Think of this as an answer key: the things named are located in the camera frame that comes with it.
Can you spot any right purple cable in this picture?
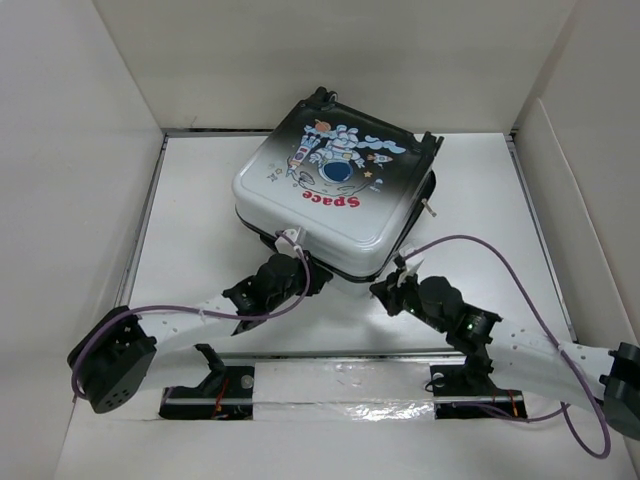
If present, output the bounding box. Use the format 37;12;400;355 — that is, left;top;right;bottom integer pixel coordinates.
394;234;612;460

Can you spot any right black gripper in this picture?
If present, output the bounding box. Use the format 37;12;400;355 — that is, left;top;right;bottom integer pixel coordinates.
367;268;447;335

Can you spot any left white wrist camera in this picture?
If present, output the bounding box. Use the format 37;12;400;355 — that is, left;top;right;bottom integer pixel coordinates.
274;227;306;258

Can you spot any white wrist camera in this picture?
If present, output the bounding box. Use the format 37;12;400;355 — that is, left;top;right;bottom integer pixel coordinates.
274;227;306;258
393;244;424;286

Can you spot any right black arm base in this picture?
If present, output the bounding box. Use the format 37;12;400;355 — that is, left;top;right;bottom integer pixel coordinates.
424;364;528;420

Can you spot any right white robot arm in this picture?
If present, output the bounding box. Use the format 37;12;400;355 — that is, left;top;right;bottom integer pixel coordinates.
369;274;639;439

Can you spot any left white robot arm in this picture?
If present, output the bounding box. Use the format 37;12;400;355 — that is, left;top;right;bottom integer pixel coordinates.
67;252;333;414

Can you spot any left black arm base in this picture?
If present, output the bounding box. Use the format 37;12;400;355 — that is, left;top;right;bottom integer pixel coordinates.
158;365;255;421

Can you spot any black suitcase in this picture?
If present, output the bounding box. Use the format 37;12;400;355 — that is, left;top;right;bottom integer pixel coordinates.
232;87;444;296

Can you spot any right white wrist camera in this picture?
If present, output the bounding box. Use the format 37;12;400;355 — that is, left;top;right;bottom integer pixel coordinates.
393;244;424;286

